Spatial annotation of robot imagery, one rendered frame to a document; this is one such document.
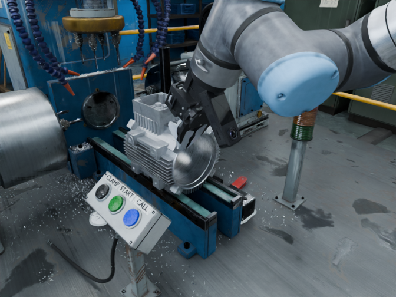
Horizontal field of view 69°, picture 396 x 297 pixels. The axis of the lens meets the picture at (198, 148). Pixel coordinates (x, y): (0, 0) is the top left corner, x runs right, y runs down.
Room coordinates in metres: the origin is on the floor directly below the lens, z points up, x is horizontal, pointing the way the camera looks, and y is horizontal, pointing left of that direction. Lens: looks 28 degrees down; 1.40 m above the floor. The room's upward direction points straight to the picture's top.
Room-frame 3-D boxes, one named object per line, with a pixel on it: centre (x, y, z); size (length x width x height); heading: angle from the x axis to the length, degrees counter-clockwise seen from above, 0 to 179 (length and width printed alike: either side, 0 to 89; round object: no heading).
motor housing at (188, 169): (0.72, 0.07, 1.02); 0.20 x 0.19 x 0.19; 44
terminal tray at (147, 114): (0.74, 0.10, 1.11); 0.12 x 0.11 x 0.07; 44
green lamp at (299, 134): (0.76, -0.30, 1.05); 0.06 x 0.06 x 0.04
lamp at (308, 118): (0.76, -0.30, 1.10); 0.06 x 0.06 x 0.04
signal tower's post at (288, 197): (0.76, -0.30, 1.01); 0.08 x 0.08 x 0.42; 44
